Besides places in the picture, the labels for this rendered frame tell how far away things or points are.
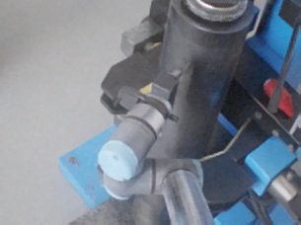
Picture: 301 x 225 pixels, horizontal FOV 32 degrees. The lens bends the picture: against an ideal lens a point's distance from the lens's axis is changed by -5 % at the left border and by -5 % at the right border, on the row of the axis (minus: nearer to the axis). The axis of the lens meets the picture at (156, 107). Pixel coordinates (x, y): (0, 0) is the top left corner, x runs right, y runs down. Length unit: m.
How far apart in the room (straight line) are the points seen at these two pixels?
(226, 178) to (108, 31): 1.84
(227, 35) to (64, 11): 2.17
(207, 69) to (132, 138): 0.32
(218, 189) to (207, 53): 0.44
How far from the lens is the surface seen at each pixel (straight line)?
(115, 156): 1.18
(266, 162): 1.65
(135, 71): 1.79
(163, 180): 1.29
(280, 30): 1.81
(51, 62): 3.11
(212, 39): 1.32
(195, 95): 1.49
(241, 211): 2.09
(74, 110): 2.91
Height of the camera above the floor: 2.39
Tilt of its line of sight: 54 degrees down
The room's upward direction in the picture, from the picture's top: 11 degrees clockwise
